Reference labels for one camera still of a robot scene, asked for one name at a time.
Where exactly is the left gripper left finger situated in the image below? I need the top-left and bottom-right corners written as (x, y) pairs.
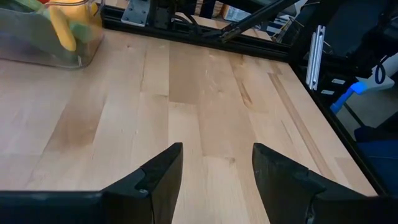
top-left (0, 142), bottom-right (184, 224)

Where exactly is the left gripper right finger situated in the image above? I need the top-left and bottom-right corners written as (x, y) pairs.
top-left (252, 142), bottom-right (398, 224)

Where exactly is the green pea pod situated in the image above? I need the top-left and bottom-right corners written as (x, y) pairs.
top-left (68, 21), bottom-right (104, 44)

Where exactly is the yellow bell pepper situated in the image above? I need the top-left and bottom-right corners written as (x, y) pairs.
top-left (48, 0), bottom-right (103, 52)

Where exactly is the dark blue seat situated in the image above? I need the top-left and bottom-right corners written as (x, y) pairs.
top-left (353, 124), bottom-right (398, 195)

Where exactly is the silver aluminium extrusion piece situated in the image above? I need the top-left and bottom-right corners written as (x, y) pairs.
top-left (305, 24), bottom-right (326, 91)

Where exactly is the white plastic object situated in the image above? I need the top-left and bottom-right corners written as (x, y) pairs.
top-left (362, 52), bottom-right (398, 93)

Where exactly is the clear plastic container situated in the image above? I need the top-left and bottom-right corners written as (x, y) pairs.
top-left (0, 0), bottom-right (106, 70)

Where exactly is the cardboard box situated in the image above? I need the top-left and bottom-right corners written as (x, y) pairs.
top-left (221, 3), bottom-right (252, 23)

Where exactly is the blue plastic handle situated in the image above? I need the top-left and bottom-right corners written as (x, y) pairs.
top-left (329, 81), bottom-right (368, 115)

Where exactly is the black aluminium table frame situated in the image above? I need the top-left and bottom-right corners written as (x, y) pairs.
top-left (101, 4), bottom-right (398, 197)

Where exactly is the black diagonal frame strut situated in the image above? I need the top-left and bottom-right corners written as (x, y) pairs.
top-left (220, 0), bottom-right (301, 44)

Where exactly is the white arm base bracket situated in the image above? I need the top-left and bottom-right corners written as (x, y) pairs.
top-left (121, 0), bottom-right (150, 27)

